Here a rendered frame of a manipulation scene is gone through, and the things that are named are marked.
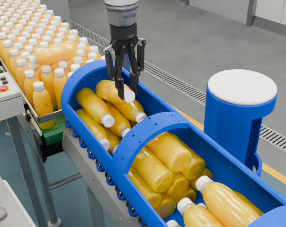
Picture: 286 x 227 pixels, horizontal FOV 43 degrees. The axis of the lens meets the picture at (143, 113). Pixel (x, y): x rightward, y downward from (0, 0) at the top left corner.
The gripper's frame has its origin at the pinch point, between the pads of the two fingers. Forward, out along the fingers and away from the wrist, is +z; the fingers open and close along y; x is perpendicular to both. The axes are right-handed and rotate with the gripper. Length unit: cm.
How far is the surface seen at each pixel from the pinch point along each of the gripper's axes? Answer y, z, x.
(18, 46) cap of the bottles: -14, 15, 85
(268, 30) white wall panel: 309, 124, 206
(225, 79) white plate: 54, 21, 13
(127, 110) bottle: 1.9, 12.4, 4.7
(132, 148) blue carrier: -10.4, 4.8, -21.0
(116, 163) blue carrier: -14.1, 10.4, -18.1
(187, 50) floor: 195, 127, 222
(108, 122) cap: -6.2, 13.0, 3.1
